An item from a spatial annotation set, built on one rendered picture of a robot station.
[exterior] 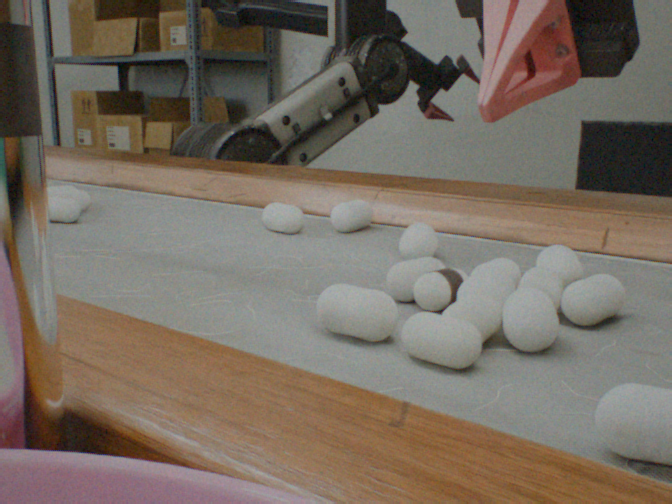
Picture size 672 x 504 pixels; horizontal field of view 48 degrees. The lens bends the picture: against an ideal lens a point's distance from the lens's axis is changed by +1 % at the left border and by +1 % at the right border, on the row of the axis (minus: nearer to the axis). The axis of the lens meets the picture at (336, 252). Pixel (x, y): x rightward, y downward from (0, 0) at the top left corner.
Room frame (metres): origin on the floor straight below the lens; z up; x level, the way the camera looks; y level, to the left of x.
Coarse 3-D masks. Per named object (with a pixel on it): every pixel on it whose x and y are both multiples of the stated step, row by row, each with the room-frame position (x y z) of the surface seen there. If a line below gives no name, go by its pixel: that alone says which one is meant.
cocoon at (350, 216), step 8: (336, 208) 0.53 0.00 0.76; (344, 208) 0.52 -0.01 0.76; (352, 208) 0.52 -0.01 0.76; (360, 208) 0.53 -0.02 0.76; (368, 208) 0.54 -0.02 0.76; (336, 216) 0.52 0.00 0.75; (344, 216) 0.52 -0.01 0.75; (352, 216) 0.52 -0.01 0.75; (360, 216) 0.53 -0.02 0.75; (368, 216) 0.53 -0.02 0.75; (336, 224) 0.52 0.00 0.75; (344, 224) 0.52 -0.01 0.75; (352, 224) 0.52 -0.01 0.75; (360, 224) 0.53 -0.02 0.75; (368, 224) 0.54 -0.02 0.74
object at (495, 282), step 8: (480, 272) 0.32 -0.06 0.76; (488, 272) 0.32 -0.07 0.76; (496, 272) 0.32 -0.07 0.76; (504, 272) 0.32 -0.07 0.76; (472, 280) 0.31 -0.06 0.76; (480, 280) 0.31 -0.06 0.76; (488, 280) 0.31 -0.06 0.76; (496, 280) 0.31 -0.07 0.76; (504, 280) 0.32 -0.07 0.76; (512, 280) 0.32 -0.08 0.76; (464, 288) 0.31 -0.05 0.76; (472, 288) 0.31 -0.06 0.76; (480, 288) 0.30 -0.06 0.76; (488, 288) 0.30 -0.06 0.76; (496, 288) 0.30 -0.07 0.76; (504, 288) 0.31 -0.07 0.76; (512, 288) 0.32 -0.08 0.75; (496, 296) 0.30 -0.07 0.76; (504, 296) 0.31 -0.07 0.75
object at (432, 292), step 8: (432, 272) 0.33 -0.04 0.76; (464, 272) 0.34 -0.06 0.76; (424, 280) 0.33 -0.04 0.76; (432, 280) 0.33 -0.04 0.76; (440, 280) 0.33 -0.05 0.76; (464, 280) 0.34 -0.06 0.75; (416, 288) 0.33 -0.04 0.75; (424, 288) 0.33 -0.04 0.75; (432, 288) 0.32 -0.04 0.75; (440, 288) 0.32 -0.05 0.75; (448, 288) 0.33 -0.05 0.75; (416, 296) 0.33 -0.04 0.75; (424, 296) 0.32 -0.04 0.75; (432, 296) 0.32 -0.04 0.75; (440, 296) 0.32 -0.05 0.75; (448, 296) 0.33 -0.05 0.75; (424, 304) 0.33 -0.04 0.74; (432, 304) 0.32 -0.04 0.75; (440, 304) 0.32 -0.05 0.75; (448, 304) 0.33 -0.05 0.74
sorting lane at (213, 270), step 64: (128, 192) 0.75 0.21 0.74; (64, 256) 0.45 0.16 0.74; (128, 256) 0.45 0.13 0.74; (192, 256) 0.45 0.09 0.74; (256, 256) 0.45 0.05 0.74; (320, 256) 0.45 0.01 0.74; (384, 256) 0.45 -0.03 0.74; (448, 256) 0.45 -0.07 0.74; (512, 256) 0.45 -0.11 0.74; (192, 320) 0.32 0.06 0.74; (256, 320) 0.32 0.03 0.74; (640, 320) 0.32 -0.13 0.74; (384, 384) 0.24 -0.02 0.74; (448, 384) 0.24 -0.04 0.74; (512, 384) 0.24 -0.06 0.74; (576, 384) 0.24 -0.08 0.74; (576, 448) 0.20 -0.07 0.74
